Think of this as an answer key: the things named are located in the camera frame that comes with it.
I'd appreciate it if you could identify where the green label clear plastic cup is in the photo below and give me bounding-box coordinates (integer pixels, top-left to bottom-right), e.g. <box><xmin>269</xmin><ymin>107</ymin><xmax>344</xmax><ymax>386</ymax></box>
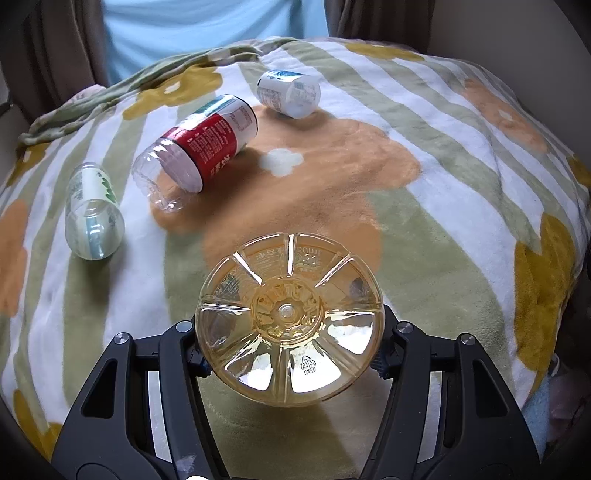
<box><xmin>65</xmin><ymin>162</ymin><xmax>125</xmax><ymax>261</ymax></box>

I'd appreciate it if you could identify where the red label clear plastic cup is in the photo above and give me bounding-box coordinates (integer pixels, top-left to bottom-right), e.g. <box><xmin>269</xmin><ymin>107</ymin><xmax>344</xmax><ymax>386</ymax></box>
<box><xmin>132</xmin><ymin>94</ymin><xmax>259</xmax><ymax>212</ymax></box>

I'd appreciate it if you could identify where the blue label white plastic cup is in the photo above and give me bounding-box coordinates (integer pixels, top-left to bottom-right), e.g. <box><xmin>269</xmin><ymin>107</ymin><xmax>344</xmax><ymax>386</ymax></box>
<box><xmin>256</xmin><ymin>70</ymin><xmax>321</xmax><ymax>119</ymax></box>

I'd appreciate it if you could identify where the striped floral blanket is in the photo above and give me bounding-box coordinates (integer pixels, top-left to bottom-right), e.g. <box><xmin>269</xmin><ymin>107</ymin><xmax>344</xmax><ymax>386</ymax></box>
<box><xmin>1</xmin><ymin>38</ymin><xmax>590</xmax><ymax>479</ymax></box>

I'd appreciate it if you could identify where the left brown curtain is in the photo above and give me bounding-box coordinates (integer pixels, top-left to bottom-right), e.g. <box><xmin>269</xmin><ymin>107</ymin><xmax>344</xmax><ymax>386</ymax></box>
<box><xmin>1</xmin><ymin>0</ymin><xmax>108</xmax><ymax>121</ymax></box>

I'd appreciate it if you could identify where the brown curtain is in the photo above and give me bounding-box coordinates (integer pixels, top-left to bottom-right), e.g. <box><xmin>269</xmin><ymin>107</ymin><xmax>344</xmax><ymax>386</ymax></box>
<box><xmin>324</xmin><ymin>0</ymin><xmax>436</xmax><ymax>53</ymax></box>
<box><xmin>1</xmin><ymin>0</ymin><xmax>108</xmax><ymax>121</ymax></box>

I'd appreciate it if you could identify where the light blue hanging sheet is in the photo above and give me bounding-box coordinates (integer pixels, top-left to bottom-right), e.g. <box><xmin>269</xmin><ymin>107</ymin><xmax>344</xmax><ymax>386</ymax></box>
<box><xmin>102</xmin><ymin>0</ymin><xmax>329</xmax><ymax>84</ymax></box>

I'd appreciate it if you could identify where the right brown curtain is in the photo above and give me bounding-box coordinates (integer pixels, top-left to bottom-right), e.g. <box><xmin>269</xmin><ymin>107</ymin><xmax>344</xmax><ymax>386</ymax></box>
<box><xmin>324</xmin><ymin>0</ymin><xmax>436</xmax><ymax>53</ymax></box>

